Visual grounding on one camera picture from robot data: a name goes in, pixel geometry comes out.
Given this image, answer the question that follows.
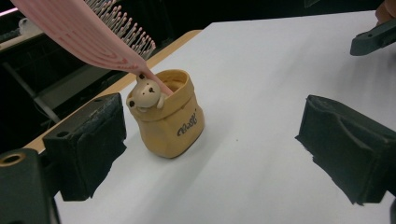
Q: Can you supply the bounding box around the tan bear pen holder cup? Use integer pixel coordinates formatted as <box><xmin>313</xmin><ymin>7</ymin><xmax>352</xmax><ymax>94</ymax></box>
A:
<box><xmin>125</xmin><ymin>68</ymin><xmax>206</xmax><ymax>160</ymax></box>

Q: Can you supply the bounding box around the pink hairbrush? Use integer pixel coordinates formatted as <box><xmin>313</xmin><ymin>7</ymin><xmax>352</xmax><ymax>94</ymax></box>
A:
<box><xmin>10</xmin><ymin>0</ymin><xmax>174</xmax><ymax>96</ymax></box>

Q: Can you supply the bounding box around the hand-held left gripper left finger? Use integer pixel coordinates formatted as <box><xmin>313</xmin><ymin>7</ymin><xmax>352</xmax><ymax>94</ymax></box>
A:
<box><xmin>42</xmin><ymin>92</ymin><xmax>128</xmax><ymax>203</ymax></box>

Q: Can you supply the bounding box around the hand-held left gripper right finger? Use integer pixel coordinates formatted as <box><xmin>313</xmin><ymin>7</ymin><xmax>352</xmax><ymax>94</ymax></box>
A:
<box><xmin>294</xmin><ymin>94</ymin><xmax>396</xmax><ymax>206</ymax></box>

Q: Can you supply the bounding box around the white board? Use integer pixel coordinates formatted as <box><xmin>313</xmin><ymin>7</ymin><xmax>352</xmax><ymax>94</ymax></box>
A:
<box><xmin>54</xmin><ymin>10</ymin><xmax>396</xmax><ymax>224</ymax></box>

